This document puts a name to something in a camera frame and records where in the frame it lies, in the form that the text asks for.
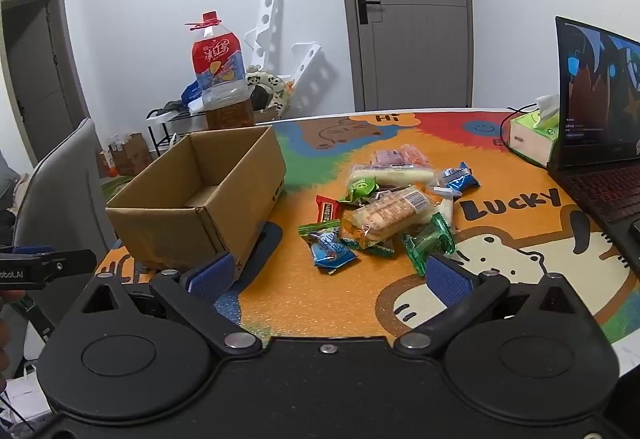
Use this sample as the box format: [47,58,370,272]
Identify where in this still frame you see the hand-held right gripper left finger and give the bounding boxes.
[60,251,262,356]

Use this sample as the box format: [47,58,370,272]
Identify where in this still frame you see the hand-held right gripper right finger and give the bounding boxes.
[394,253,608,356]

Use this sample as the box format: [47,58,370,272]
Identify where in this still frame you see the clear green snack packet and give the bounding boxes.
[402,213,457,276]

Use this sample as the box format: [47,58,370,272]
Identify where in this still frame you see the brown cardboard box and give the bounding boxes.
[105,124,288,273]

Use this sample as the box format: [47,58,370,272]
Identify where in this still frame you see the white stick snack packet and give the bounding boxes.
[435,196,455,228]

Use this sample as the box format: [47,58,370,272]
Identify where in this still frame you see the silver snack packet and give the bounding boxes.
[345,185,442,248]

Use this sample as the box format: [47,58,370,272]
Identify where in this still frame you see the blue and white snack packet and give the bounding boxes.
[436,162,481,194]

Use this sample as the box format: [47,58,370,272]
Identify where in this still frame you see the small green snack packet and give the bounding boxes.
[298,220,341,238]

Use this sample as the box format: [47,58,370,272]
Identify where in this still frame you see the long white cake packet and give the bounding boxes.
[348,164,436,185]

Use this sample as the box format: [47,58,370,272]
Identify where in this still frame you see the blue candy snack packet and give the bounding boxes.
[307,225,359,275]

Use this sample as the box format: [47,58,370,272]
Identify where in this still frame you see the green snack packet red print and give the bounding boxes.
[340,176,381,205]

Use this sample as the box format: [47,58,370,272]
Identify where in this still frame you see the pink snack packet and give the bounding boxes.
[370,144,431,169]

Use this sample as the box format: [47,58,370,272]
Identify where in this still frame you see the grey office chair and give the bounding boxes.
[12,118,119,271]

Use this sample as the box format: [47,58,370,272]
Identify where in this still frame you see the colourful cartoon table mat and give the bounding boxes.
[95,109,640,361]

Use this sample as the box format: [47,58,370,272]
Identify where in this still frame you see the orange cardboard cartons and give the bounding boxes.
[97,133,152,178]

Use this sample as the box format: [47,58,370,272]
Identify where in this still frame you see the green tissue box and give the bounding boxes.
[507,94,561,168]

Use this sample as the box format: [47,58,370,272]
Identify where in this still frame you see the black shoe rack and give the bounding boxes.
[146,105,211,158]

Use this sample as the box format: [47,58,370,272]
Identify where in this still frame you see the dark side door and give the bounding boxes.
[0,0,87,166]

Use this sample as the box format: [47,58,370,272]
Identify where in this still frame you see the blue and white bag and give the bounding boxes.
[181,82,204,113]

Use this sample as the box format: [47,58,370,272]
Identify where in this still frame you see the large iced tea bottle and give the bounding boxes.
[185,10,256,131]

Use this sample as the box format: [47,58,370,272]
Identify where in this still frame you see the short white perforated board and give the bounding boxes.
[284,42,324,96]

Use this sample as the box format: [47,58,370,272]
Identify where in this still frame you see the grey room door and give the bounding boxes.
[334,0,475,113]

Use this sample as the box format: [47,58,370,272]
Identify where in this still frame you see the black laptop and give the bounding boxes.
[546,16,640,271]

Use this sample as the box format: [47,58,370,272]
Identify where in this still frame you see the tall white perforated board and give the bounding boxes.
[242,0,286,72]

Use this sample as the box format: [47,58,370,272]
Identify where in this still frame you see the black cable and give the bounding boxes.
[500,106,540,142]

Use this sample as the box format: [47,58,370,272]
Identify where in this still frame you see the panda print swim ring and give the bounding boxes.
[245,65,297,113]

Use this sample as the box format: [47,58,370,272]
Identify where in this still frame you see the black door handle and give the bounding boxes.
[356,0,382,25]

